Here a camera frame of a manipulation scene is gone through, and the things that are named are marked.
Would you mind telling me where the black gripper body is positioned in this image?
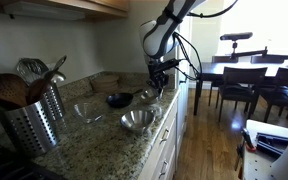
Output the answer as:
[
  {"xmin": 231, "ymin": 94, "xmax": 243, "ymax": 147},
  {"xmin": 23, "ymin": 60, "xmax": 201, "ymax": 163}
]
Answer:
[{"xmin": 147, "ymin": 66, "xmax": 170, "ymax": 88}]

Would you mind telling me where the silver steel bowl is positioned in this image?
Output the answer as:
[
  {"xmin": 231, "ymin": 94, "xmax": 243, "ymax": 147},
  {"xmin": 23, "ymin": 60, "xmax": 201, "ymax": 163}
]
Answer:
[
  {"xmin": 140, "ymin": 87, "xmax": 164, "ymax": 105},
  {"xmin": 119, "ymin": 109, "xmax": 156, "ymax": 133}
]

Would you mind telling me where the clear glass bowl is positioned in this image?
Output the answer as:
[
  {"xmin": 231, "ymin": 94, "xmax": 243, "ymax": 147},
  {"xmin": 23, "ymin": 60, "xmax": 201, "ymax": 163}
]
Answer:
[{"xmin": 72, "ymin": 102, "xmax": 105, "ymax": 124}]

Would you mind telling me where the black cast iron skillet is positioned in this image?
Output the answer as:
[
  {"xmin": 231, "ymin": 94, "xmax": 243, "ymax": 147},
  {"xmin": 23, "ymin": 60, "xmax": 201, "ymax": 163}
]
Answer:
[{"xmin": 105, "ymin": 88, "xmax": 144, "ymax": 109}]

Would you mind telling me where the round wooden trivet stack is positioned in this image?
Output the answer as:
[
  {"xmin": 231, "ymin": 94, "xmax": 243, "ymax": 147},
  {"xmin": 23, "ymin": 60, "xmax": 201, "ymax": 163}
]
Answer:
[{"xmin": 89, "ymin": 73, "xmax": 120, "ymax": 94}]

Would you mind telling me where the dark wooden dining table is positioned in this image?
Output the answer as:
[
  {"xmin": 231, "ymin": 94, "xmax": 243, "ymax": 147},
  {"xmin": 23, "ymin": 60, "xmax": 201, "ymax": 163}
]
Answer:
[{"xmin": 193, "ymin": 59, "xmax": 288, "ymax": 116}]

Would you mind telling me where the light wooden base cabinet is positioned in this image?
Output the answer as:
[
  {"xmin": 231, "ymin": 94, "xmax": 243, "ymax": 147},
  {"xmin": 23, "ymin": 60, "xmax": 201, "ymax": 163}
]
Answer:
[{"xmin": 137, "ymin": 96, "xmax": 180, "ymax": 180}]

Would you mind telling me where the dark wooden dining chair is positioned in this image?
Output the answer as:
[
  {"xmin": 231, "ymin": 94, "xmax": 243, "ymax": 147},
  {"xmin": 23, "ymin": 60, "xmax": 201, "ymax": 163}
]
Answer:
[
  {"xmin": 207, "ymin": 55, "xmax": 240, "ymax": 107},
  {"xmin": 259, "ymin": 67, "xmax": 288, "ymax": 124},
  {"xmin": 250, "ymin": 54, "xmax": 287, "ymax": 65},
  {"xmin": 217, "ymin": 66, "xmax": 269, "ymax": 123}
]

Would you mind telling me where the wooden upper cabinet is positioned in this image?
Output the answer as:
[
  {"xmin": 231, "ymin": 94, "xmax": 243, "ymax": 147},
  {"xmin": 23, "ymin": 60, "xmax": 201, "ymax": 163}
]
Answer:
[{"xmin": 0, "ymin": 0, "xmax": 130, "ymax": 19}]

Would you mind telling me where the steel serving spoon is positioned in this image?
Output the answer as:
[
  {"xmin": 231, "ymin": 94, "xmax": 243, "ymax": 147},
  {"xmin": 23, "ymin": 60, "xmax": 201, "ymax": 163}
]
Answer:
[{"xmin": 50, "ymin": 71, "xmax": 67, "ymax": 84}]

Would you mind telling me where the steel ladle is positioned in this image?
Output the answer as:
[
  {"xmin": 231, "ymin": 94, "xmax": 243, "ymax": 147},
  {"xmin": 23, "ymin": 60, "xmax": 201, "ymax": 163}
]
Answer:
[{"xmin": 52, "ymin": 54, "xmax": 68, "ymax": 73}]

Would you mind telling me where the perforated steel utensil holder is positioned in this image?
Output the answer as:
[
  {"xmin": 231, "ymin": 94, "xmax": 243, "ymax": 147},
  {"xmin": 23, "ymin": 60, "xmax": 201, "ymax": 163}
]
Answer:
[
  {"xmin": 3, "ymin": 96, "xmax": 60, "ymax": 158},
  {"xmin": 43, "ymin": 81, "xmax": 67, "ymax": 123}
]

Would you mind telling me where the black orange bar clamp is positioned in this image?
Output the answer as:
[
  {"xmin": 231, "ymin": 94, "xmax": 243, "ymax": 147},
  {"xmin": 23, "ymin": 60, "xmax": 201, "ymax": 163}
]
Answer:
[{"xmin": 234, "ymin": 128, "xmax": 257, "ymax": 179}]

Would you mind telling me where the plain wooden spoon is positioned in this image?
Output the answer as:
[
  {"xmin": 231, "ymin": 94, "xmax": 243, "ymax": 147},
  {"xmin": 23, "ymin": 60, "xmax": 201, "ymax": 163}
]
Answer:
[{"xmin": 27, "ymin": 69, "xmax": 57, "ymax": 105}]

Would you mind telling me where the white perforated robot cart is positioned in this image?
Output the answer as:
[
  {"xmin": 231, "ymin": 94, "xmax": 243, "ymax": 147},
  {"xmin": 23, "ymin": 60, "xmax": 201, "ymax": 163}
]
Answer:
[{"xmin": 242, "ymin": 119, "xmax": 288, "ymax": 180}]

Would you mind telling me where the steel mesh skimmer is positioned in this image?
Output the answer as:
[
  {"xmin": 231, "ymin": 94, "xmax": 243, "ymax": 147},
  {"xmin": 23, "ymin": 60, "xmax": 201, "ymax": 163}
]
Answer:
[{"xmin": 16, "ymin": 57, "xmax": 50, "ymax": 84}]

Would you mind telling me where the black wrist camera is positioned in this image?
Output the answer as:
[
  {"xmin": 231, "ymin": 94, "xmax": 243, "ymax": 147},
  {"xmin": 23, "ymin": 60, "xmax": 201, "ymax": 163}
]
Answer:
[{"xmin": 152, "ymin": 58, "xmax": 181, "ymax": 73}]

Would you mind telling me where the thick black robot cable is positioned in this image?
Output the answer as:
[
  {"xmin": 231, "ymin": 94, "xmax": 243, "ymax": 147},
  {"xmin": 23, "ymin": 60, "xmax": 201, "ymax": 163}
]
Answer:
[
  {"xmin": 187, "ymin": 0, "xmax": 239, "ymax": 19},
  {"xmin": 172, "ymin": 31, "xmax": 203, "ymax": 83}
]

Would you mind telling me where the silver drawer handle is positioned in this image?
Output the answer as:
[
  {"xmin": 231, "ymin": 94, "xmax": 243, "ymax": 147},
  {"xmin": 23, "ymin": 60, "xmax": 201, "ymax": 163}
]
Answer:
[
  {"xmin": 158, "ymin": 159, "xmax": 169, "ymax": 179},
  {"xmin": 159, "ymin": 128, "xmax": 170, "ymax": 145}
]

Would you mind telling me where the black stereo camera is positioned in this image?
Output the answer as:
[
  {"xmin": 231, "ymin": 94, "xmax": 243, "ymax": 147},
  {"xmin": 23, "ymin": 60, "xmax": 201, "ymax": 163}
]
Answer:
[{"xmin": 219, "ymin": 31, "xmax": 254, "ymax": 42}]

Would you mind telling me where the black camera stand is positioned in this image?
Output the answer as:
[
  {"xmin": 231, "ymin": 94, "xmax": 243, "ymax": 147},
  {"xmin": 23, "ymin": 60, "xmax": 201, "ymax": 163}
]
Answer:
[{"xmin": 229, "ymin": 39, "xmax": 269, "ymax": 64}]

